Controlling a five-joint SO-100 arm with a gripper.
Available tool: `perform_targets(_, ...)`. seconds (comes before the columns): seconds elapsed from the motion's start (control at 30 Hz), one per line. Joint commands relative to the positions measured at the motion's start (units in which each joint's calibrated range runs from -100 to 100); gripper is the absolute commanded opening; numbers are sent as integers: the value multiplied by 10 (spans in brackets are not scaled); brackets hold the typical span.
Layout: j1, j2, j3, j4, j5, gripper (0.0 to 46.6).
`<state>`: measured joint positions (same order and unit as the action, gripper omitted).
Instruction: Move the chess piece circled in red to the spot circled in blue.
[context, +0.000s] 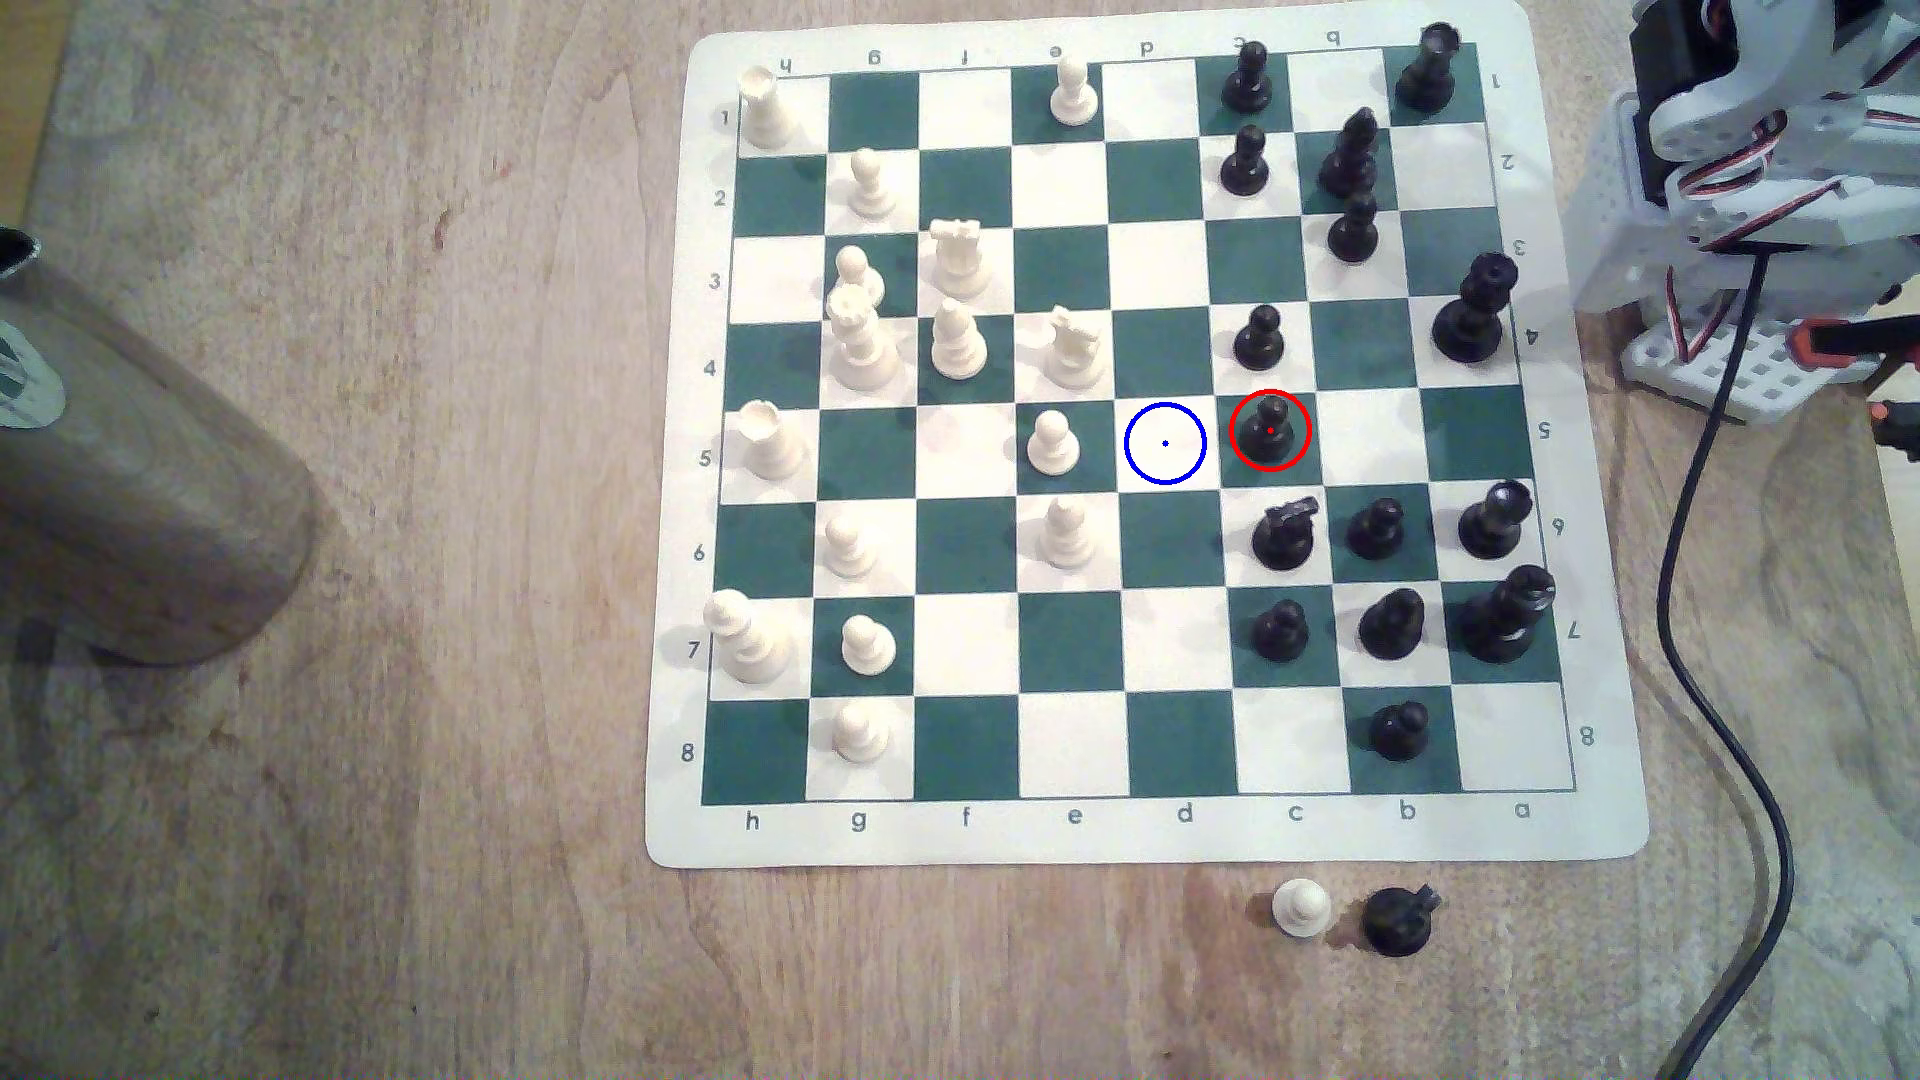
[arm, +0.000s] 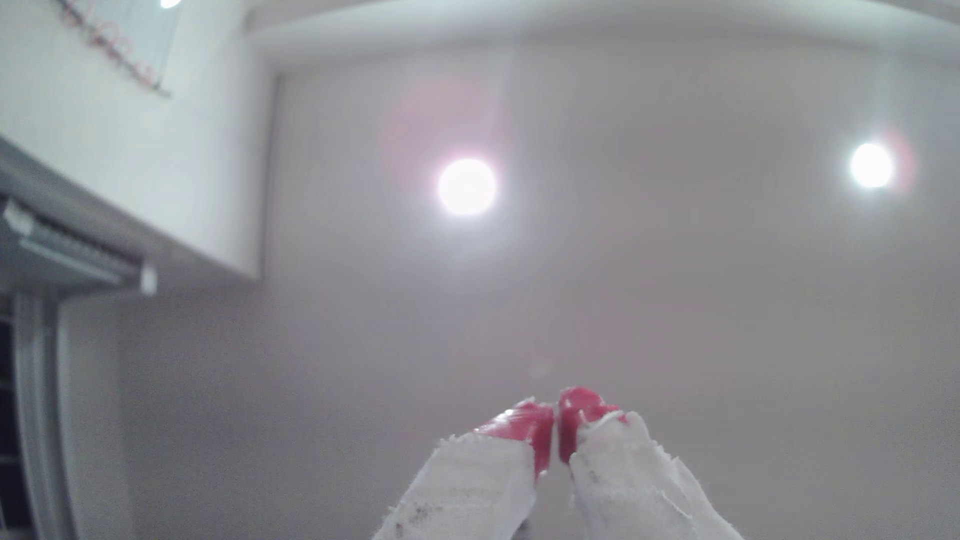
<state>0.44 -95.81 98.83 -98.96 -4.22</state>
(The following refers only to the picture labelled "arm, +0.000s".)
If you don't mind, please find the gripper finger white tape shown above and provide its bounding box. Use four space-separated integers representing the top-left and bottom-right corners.
558 386 745 540
372 399 556 540

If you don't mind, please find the round ceiling light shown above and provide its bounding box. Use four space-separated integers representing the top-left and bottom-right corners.
849 142 896 190
437 157 498 219

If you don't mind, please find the glass panel with red garland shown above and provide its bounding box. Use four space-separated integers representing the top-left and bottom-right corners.
58 0 186 97

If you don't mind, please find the grey window frame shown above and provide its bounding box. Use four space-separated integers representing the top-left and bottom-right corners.
0 292 76 540

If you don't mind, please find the white window blind rail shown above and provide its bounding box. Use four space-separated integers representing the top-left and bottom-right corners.
0 196 159 298

